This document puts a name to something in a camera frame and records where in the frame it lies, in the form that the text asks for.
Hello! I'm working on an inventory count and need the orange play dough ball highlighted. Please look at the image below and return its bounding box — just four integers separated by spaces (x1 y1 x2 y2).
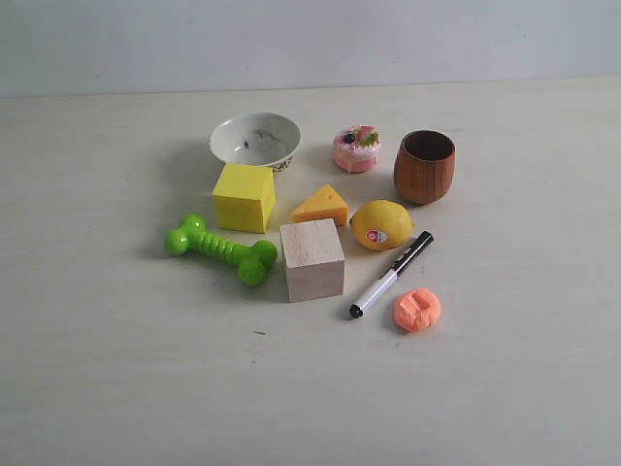
393 288 441 333

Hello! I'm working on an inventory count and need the light wooden cube block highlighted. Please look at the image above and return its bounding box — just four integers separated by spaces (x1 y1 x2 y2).
280 218 345 303

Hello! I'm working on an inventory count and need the orange cheese wedge toy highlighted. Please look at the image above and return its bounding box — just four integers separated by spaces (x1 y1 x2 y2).
291 184 349 227

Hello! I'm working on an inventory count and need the green bone dog toy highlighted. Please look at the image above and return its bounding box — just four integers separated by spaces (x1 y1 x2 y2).
163 214 278 286

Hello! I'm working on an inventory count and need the yellow lemon with sticker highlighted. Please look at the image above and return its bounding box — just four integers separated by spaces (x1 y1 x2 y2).
350 200 414 251

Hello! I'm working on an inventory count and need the yellow cube block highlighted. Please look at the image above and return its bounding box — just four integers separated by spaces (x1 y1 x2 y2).
212 163 277 234

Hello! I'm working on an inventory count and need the pink toy cake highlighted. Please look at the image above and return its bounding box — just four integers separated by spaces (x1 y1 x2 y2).
332 125 381 173

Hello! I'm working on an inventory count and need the white ceramic bowl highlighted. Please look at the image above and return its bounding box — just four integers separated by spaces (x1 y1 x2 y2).
209 112 302 173

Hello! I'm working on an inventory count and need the black and white marker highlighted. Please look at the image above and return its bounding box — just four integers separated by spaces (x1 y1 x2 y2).
348 231 434 318

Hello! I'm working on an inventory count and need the brown wooden cup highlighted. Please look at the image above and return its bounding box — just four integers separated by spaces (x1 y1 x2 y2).
393 129 456 205

